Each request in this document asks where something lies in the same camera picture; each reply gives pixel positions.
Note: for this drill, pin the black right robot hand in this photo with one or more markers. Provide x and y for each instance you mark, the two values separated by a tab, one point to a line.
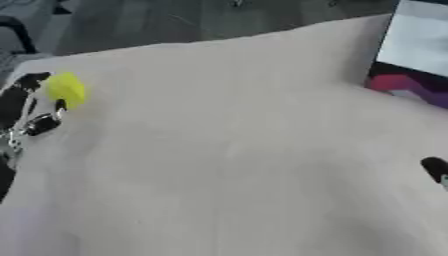
436	166

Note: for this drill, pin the black box with white inside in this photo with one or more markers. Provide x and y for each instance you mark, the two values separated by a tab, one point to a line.
415	50

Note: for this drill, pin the black chair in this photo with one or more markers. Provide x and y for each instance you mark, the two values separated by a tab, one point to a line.
16	31

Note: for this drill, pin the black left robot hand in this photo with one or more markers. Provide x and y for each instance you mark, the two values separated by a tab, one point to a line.
14	100

